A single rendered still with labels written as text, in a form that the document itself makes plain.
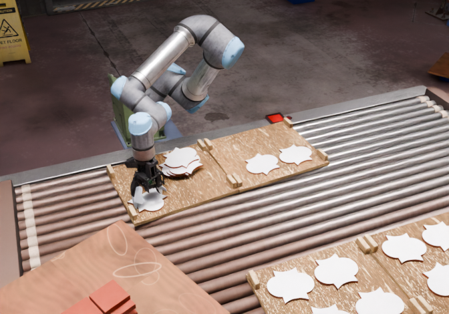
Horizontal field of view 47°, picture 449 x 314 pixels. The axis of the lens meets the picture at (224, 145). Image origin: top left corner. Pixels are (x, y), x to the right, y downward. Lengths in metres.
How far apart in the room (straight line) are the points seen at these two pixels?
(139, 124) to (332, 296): 0.79
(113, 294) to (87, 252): 0.37
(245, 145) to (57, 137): 2.20
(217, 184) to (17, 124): 2.65
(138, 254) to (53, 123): 2.80
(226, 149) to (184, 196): 0.34
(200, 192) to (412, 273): 0.78
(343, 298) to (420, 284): 0.25
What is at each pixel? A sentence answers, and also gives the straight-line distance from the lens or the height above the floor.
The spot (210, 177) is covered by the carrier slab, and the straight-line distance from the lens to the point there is 1.99.
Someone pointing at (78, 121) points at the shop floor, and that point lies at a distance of 4.25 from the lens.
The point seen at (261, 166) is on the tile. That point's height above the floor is 0.94.
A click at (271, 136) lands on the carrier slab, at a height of 0.94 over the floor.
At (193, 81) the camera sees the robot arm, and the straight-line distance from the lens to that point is 2.14.
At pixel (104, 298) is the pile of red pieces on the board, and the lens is 1.25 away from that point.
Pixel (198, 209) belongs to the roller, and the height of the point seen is 0.92.
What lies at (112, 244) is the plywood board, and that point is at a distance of 1.61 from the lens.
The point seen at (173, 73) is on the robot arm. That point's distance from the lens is 2.26.
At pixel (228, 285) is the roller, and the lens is 1.65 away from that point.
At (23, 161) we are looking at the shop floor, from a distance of 3.91.
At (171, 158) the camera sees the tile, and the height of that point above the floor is 0.98.
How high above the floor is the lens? 2.17
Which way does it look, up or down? 35 degrees down
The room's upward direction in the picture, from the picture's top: straight up
